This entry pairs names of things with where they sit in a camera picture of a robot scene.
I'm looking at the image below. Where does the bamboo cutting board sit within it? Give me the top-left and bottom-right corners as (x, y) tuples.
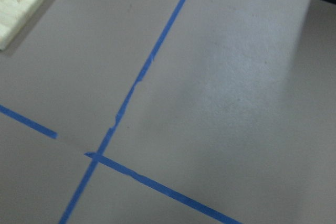
(1, 0), (44, 50)

